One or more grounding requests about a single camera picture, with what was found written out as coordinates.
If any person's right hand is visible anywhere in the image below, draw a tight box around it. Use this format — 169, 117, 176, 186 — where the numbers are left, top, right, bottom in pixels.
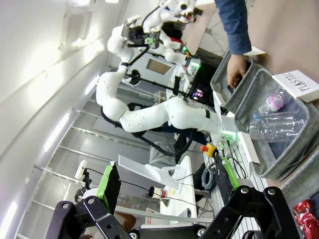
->
226, 53, 248, 90

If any coiled grey cable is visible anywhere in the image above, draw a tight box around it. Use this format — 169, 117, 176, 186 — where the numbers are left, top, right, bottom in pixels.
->
201, 167, 216, 192

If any small white red can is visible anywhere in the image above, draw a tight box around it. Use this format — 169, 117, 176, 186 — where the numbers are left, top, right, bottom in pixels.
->
148, 186, 168, 200

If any black horizontal pole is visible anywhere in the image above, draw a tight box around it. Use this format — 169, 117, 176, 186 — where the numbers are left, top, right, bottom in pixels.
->
124, 70, 193, 97

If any small white PLASTIC card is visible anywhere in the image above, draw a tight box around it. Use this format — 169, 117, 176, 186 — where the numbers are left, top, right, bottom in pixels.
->
271, 70, 319, 103

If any red crumpled wrapper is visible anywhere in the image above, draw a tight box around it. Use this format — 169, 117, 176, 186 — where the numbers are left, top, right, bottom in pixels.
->
292, 198, 319, 239

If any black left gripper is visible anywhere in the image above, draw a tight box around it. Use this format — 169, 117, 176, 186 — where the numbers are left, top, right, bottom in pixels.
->
126, 27, 160, 50

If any white desk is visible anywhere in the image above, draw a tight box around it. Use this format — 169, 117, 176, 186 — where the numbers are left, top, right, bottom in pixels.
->
144, 155, 200, 218

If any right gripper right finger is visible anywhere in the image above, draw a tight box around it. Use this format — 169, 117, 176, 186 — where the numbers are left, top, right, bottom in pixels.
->
206, 154, 301, 239

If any yellow emergency stop button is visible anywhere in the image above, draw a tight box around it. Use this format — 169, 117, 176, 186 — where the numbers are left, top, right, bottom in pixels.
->
199, 142, 219, 158

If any grey fabric plastic basket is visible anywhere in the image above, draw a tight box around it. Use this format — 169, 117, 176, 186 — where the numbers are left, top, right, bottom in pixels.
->
233, 67, 319, 181

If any thin black cable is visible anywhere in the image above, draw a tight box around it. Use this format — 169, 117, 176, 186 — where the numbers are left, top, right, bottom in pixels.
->
86, 167, 200, 208

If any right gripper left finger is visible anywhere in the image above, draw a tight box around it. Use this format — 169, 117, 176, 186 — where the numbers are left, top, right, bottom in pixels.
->
44, 161, 131, 239

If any grey fabric bottle basket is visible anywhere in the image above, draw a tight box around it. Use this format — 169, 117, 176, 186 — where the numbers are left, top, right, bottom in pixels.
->
210, 50, 254, 113

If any white webcam on tripod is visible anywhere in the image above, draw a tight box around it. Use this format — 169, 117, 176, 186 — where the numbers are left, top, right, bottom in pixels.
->
74, 159, 93, 203

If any person's right forearm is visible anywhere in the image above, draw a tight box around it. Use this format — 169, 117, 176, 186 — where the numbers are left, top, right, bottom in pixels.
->
213, 0, 253, 56

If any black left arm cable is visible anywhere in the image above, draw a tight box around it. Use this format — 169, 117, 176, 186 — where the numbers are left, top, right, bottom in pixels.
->
100, 46, 195, 158

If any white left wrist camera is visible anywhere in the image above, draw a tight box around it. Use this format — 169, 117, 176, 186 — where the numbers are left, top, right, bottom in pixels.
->
125, 14, 142, 27

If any small white bottle basket card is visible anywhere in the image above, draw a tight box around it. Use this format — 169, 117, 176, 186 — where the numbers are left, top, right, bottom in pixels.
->
242, 45, 267, 57

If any plastic bottle with pink label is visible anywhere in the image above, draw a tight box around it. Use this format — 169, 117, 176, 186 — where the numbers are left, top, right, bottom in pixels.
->
257, 87, 293, 116

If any grey screen box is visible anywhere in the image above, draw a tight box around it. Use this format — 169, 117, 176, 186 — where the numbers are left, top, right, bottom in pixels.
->
145, 57, 173, 76

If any computer tower with coloured lights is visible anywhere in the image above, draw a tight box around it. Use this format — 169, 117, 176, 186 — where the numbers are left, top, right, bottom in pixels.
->
187, 58, 218, 103

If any clear plastic bottle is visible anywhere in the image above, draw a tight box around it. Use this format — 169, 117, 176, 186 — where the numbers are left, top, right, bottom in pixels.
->
248, 111, 308, 143

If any grey fabric can basket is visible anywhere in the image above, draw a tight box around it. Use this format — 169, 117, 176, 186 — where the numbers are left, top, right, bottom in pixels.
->
279, 171, 319, 239

